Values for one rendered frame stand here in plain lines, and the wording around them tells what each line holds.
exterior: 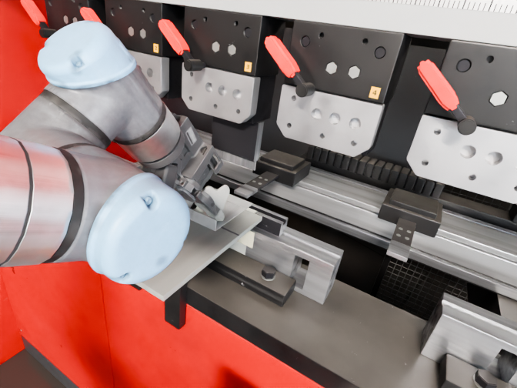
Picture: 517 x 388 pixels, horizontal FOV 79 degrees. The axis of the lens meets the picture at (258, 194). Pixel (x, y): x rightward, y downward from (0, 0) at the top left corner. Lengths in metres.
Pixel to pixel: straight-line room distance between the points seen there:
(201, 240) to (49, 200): 0.36
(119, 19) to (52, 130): 0.43
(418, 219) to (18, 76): 1.22
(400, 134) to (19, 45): 1.18
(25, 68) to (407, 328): 1.27
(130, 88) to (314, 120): 0.26
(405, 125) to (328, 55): 0.57
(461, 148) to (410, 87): 0.54
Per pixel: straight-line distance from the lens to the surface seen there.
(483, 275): 0.87
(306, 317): 0.62
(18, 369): 1.74
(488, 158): 0.49
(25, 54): 1.31
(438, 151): 0.47
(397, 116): 1.02
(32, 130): 0.34
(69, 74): 0.34
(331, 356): 0.58
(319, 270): 0.61
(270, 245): 0.63
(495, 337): 0.61
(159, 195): 0.22
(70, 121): 0.34
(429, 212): 0.75
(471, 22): 0.46
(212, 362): 0.73
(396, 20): 0.47
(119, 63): 0.35
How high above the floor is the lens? 1.32
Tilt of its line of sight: 27 degrees down
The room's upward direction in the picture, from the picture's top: 8 degrees clockwise
